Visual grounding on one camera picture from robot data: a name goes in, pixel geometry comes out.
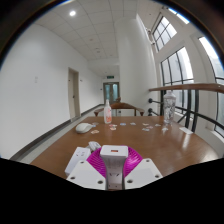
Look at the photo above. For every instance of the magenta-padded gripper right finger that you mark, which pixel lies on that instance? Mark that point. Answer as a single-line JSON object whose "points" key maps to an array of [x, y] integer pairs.
{"points": [[143, 173]]}

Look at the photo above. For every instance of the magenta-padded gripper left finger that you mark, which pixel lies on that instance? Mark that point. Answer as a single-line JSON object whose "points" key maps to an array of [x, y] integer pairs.
{"points": [[85, 175]]}

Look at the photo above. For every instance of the white charger block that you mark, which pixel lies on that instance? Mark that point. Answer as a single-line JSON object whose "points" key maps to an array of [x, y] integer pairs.
{"points": [[114, 163]]}

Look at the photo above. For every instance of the white power strip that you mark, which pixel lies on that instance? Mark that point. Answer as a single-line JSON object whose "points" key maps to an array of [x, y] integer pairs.
{"points": [[77, 158]]}

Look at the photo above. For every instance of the small colourful sticker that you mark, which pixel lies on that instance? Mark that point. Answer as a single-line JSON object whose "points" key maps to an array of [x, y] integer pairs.
{"points": [[95, 132], [145, 124], [123, 124], [113, 127], [133, 123]]}

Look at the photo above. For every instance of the white computer mouse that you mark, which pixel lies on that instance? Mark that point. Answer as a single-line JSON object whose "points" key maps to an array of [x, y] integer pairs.
{"points": [[83, 127]]}

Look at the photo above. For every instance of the white paper card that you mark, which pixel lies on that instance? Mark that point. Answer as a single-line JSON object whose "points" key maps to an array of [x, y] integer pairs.
{"points": [[186, 130]]}

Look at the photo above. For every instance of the white bottle with orange label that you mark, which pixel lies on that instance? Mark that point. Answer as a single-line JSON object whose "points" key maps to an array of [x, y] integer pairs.
{"points": [[107, 115]]}

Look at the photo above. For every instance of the wooden chair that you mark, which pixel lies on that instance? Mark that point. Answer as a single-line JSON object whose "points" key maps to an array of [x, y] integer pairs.
{"points": [[121, 106]]}

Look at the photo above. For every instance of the clear plastic drink bottle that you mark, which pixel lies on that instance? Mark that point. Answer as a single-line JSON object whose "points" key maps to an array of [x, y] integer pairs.
{"points": [[169, 106]]}

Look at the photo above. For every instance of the beige side door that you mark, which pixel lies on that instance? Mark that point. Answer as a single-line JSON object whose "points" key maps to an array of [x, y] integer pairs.
{"points": [[73, 95]]}

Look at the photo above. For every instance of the glass double door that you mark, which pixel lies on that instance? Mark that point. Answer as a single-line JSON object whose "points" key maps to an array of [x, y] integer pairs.
{"points": [[111, 92]]}

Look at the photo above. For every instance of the wooden handrail with black posts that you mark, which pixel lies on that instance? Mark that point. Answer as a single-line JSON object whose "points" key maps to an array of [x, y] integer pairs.
{"points": [[191, 87]]}

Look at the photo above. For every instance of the green exit sign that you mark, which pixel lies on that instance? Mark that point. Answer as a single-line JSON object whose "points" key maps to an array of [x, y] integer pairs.
{"points": [[110, 77]]}

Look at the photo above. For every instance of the tall black-framed window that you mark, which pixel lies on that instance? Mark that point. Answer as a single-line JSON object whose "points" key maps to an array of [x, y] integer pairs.
{"points": [[176, 71]]}

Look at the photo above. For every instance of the wide black-framed window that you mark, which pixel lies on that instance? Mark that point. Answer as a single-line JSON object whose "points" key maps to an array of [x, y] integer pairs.
{"points": [[216, 76]]}

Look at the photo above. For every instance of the small arched window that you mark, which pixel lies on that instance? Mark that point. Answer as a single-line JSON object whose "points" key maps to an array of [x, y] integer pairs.
{"points": [[164, 31]]}

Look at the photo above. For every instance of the round ceiling light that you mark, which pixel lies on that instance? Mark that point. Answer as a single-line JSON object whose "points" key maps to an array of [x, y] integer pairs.
{"points": [[72, 13]]}

